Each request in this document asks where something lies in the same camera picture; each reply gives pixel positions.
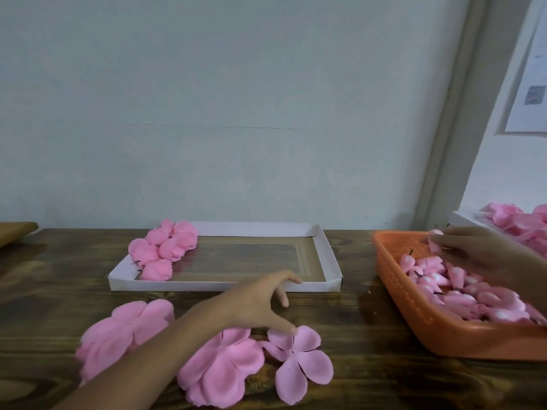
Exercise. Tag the grey door frame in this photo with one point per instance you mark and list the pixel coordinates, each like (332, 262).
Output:
(461, 111)

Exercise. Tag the pink petal flower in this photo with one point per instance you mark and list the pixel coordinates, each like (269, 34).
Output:
(185, 235)

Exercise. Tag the stack of pink petals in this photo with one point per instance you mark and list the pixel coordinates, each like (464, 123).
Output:
(120, 337)
(218, 367)

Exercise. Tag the pile of pink petals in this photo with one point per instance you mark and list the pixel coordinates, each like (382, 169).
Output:
(513, 219)

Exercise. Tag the pink rose buds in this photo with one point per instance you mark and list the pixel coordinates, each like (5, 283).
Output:
(466, 303)

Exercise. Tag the white paper notice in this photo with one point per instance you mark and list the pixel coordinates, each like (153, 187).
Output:
(530, 89)

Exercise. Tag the person's right hand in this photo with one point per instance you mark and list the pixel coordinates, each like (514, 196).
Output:
(474, 256)

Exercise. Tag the person's right forearm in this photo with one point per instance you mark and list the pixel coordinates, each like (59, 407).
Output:
(530, 282)

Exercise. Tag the person's left forearm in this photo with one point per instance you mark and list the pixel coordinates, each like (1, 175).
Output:
(141, 363)

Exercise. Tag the white shallow tray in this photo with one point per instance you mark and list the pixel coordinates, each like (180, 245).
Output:
(248, 260)

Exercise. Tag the person's left hand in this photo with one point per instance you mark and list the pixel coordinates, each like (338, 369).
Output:
(249, 303)

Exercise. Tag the group of finished pink roses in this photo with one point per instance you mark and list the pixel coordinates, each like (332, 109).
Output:
(141, 250)

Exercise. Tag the orange plastic basket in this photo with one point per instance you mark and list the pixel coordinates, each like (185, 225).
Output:
(427, 333)

